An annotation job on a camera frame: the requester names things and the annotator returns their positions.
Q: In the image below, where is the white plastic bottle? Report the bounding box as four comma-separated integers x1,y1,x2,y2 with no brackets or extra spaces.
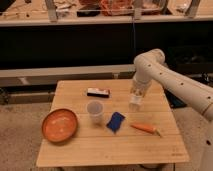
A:
129,94,142,111

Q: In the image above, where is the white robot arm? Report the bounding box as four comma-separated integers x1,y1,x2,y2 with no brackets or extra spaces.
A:
131,49,213,171

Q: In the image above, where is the orange ceramic bowl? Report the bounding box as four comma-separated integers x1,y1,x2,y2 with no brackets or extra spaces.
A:
42,109,78,143

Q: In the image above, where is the orange carrot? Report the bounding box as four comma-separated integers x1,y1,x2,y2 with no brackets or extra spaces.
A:
131,123,160,136

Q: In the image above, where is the blue sponge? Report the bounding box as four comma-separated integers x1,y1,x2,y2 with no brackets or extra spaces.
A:
106,112,125,133

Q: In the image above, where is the black and white box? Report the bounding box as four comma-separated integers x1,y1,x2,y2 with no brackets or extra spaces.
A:
87,88,110,98

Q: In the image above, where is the clear plastic cup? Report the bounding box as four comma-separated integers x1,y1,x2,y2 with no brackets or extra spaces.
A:
86,101,104,124

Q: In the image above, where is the wooden table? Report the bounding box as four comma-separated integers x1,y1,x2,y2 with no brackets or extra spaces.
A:
37,79,189,167

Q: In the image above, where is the cluttered upper workbench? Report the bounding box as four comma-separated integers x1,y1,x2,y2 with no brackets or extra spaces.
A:
0,0,213,27

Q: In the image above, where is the long metal shelf rail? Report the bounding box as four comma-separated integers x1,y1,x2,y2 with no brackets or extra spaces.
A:
0,64,135,87

